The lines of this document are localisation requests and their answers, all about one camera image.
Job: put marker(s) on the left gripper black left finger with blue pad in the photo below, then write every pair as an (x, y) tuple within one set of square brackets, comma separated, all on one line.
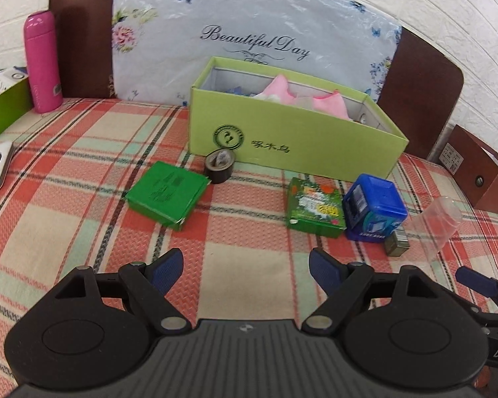
[(146, 287)]

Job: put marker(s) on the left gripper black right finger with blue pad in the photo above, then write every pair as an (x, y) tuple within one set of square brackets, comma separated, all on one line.
[(345, 286)]

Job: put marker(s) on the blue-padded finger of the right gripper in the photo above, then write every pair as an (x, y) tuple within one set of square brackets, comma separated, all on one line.
[(472, 279)]

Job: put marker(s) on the small olive metal box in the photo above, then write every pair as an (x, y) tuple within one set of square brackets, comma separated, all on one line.
[(396, 243)]

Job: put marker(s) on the clear plastic cup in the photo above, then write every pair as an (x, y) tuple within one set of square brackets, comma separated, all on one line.
[(435, 226)]

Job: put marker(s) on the green floral printed box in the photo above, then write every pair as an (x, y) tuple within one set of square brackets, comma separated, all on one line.
[(314, 208)]

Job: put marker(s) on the plain green small box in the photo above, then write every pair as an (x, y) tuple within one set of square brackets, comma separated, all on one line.
[(167, 194)]

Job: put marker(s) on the white pink glove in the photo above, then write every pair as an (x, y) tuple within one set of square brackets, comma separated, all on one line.
[(277, 91), (331, 104)]

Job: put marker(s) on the blue white packet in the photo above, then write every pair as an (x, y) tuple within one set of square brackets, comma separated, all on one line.
[(237, 91)]

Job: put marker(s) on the clear plastic case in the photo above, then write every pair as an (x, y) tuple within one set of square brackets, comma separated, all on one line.
[(304, 102)]

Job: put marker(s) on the blue gum container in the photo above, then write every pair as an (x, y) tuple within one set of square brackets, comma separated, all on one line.
[(373, 209)]

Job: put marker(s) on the brown cardboard box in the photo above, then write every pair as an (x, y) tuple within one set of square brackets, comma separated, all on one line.
[(474, 166)]

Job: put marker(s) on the plaid bed sheet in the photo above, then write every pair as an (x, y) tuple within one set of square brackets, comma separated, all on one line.
[(63, 205)]

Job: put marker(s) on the black tape roll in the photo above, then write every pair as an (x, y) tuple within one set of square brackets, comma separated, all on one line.
[(219, 165)]

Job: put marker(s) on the light green cardboard box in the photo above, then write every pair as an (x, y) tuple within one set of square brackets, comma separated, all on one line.
[(288, 137)]

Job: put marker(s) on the dark brown headboard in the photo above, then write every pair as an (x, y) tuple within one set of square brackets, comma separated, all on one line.
[(421, 89)]

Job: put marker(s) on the green tray box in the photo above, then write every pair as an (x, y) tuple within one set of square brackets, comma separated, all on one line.
[(14, 103)]

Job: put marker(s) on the white small box in tray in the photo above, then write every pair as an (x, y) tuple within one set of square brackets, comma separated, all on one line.
[(10, 77)]

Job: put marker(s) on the floral Beautiful Day pillow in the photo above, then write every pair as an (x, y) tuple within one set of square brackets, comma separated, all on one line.
[(160, 47)]

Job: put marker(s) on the pink thermos bottle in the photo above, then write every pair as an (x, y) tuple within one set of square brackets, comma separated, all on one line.
[(42, 63)]

